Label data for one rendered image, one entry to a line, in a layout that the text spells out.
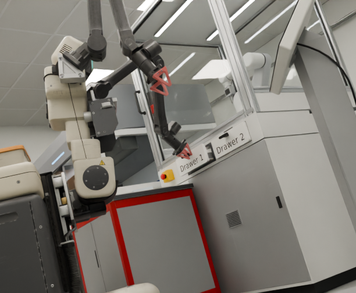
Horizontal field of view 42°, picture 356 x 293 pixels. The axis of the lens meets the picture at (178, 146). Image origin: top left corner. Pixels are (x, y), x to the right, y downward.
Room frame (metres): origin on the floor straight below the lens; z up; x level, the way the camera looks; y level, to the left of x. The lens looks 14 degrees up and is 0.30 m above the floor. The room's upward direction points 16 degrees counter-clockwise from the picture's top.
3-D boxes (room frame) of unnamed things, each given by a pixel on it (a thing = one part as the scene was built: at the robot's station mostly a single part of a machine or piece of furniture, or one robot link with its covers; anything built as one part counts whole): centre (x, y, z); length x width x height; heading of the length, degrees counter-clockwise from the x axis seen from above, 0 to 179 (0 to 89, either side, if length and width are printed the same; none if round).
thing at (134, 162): (4.33, 0.67, 1.13); 1.78 x 1.14 x 0.45; 37
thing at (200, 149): (2.73, -0.06, 0.87); 0.29 x 0.02 x 0.11; 37
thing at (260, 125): (3.02, -0.50, 0.87); 1.02 x 0.95 x 0.14; 37
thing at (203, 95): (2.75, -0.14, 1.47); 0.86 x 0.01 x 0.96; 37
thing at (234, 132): (2.51, -0.28, 0.87); 0.29 x 0.02 x 0.11; 37
